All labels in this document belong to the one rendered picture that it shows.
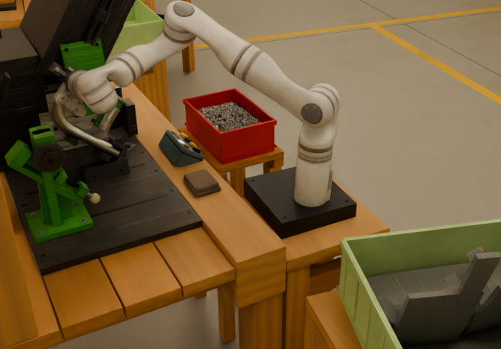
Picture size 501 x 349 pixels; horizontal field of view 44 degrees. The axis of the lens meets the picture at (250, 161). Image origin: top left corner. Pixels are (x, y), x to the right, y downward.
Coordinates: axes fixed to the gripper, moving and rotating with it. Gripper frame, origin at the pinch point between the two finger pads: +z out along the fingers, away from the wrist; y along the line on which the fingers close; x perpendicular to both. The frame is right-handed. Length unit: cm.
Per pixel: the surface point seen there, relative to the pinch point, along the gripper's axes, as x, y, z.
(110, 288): 37, -25, -43
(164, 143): 0.0, -35.6, 5.8
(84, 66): -5.4, -1.5, 2.9
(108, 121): 3.9, -14.9, -0.7
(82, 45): -9.9, 2.3, 2.9
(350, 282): 6, -63, -69
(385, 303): 6, -60, -84
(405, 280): -2, -77, -69
